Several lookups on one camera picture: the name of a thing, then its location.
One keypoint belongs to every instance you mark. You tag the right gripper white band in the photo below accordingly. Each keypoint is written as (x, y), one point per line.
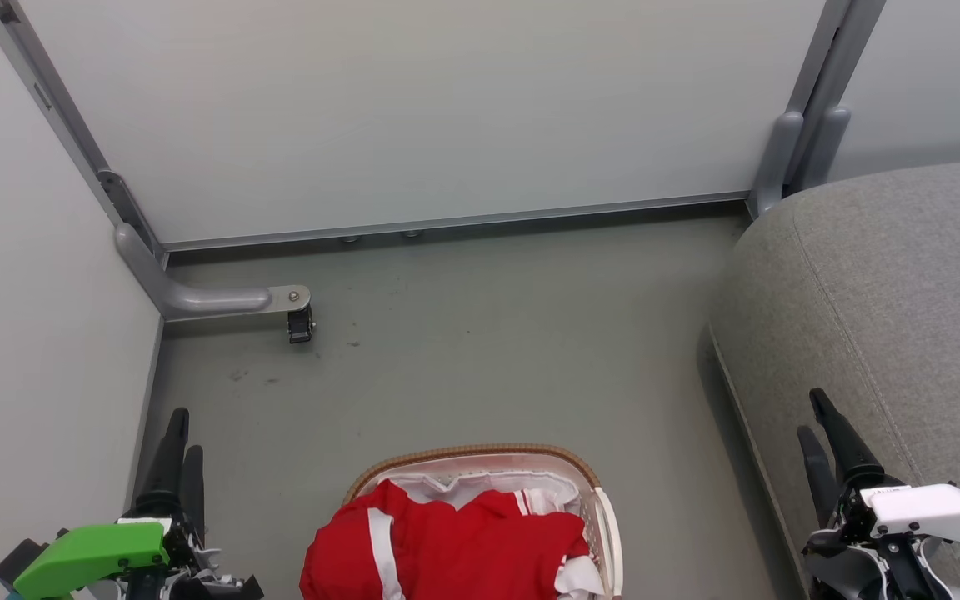
(922, 510)

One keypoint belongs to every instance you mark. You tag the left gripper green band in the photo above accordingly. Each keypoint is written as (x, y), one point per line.
(88, 557)

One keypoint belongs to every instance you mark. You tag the red jersey with black number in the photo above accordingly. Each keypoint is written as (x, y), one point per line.
(463, 550)

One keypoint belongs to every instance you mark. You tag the grey fabric sofa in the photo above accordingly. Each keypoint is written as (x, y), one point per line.
(888, 300)

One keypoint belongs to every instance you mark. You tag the black caster wheel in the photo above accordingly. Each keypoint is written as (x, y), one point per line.
(300, 325)

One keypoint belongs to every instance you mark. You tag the white laundry basket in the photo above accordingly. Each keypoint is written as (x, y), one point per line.
(480, 467)

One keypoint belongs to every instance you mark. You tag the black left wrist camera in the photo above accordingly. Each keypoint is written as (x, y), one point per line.
(20, 562)

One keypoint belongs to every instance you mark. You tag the grey partition foot bracket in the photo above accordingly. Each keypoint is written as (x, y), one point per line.
(197, 298)

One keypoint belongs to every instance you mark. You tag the grey double partition post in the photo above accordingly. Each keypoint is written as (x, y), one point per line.
(813, 108)

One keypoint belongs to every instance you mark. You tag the grey partition post with hinge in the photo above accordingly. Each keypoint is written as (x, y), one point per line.
(55, 100)

